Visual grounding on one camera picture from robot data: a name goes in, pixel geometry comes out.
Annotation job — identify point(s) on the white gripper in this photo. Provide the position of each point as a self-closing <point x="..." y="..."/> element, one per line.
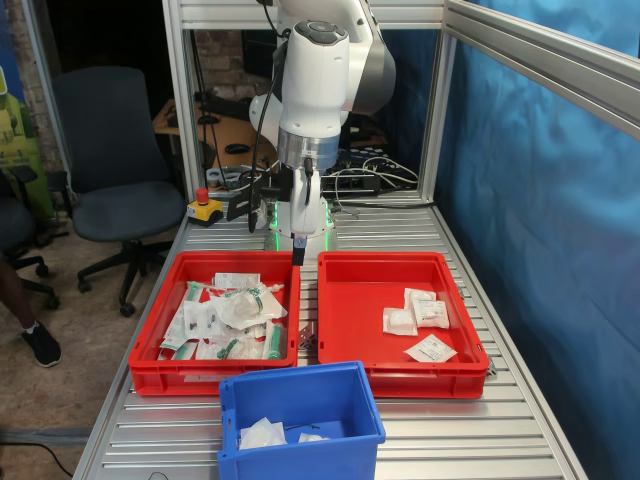
<point x="301" y="210"/>

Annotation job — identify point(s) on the clear blister bandage packet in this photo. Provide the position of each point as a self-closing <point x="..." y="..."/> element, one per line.
<point x="400" y="321"/>

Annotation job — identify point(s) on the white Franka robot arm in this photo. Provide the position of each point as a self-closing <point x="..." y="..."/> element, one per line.
<point x="315" y="75"/>

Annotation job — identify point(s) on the red box with bandages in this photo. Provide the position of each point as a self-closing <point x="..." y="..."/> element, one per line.
<point x="360" y="320"/>

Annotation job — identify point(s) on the blue plastic box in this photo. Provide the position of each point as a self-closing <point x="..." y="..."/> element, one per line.
<point x="300" y="395"/>

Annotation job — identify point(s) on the red box with medical supplies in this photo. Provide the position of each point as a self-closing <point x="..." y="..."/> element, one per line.
<point x="165" y="375"/>

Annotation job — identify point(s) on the flat white printed pouch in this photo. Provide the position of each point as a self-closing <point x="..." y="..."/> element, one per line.
<point x="237" y="280"/>

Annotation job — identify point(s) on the large clear pouch green band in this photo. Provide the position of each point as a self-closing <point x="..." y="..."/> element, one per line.
<point x="250" y="310"/>

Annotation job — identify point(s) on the green syringe packet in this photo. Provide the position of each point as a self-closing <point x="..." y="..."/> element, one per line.
<point x="274" y="342"/>

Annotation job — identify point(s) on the yellow emergency stop button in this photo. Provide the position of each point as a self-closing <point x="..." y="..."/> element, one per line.
<point x="205" y="210"/>

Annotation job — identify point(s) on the green white paper pouch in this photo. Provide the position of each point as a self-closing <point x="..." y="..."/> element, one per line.
<point x="194" y="292"/>

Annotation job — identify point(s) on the pouch with black connectors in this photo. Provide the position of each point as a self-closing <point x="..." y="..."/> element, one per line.
<point x="200" y="317"/>

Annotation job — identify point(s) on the small pouch green part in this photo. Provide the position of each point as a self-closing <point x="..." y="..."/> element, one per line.
<point x="229" y="349"/>

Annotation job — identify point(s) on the plain white bandage packet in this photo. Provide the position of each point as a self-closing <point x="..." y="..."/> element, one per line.
<point x="415" y="295"/>

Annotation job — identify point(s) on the black computer mouse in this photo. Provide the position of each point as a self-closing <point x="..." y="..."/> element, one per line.
<point x="236" y="148"/>

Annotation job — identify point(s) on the wooden desk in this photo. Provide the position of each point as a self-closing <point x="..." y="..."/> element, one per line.
<point x="235" y="132"/>

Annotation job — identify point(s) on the white labelled bandage packet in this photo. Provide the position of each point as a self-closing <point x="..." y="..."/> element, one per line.
<point x="432" y="314"/>

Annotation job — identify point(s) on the white green striped pouch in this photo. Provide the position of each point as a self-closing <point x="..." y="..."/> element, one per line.
<point x="172" y="335"/>

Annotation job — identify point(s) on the flat printed bandage packet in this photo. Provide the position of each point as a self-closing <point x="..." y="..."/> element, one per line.
<point x="430" y="348"/>

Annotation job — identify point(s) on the thin black thread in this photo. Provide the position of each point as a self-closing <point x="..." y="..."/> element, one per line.
<point x="302" y="427"/>

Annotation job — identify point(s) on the large clear bandage packet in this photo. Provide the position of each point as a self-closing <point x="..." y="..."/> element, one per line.
<point x="262" y="434"/>

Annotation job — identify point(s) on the small clear bandage packet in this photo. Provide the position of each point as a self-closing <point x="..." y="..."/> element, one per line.
<point x="310" y="438"/>

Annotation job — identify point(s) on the blue curtain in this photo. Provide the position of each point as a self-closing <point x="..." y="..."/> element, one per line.
<point x="550" y="250"/>
<point x="407" y="90"/>

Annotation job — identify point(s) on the dark grey office chair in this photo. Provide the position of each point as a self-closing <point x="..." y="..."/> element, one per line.
<point x="115" y="150"/>

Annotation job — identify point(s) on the aluminium crossbeam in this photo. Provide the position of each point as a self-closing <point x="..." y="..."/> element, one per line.
<point x="225" y="12"/>

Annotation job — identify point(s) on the black sneaker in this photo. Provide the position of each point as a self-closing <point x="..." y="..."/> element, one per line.
<point x="42" y="345"/>

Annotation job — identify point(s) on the person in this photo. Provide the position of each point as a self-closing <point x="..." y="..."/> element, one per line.
<point x="17" y="295"/>

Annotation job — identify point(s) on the green poster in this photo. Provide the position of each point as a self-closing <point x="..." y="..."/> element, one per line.
<point x="20" y="130"/>

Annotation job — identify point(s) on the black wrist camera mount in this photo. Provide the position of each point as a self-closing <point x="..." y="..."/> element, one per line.
<point x="242" y="205"/>

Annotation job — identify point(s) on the metal corner bracket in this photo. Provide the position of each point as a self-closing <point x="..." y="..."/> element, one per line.
<point x="307" y="337"/>

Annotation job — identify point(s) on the aluminium upright post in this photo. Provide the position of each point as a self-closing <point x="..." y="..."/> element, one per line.
<point x="437" y="115"/>
<point x="180" y="100"/>

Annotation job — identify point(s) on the grey metal post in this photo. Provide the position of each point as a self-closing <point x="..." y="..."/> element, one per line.
<point x="42" y="75"/>

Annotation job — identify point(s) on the aluminium side rail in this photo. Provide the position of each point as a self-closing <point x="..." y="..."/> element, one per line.
<point x="540" y="55"/>

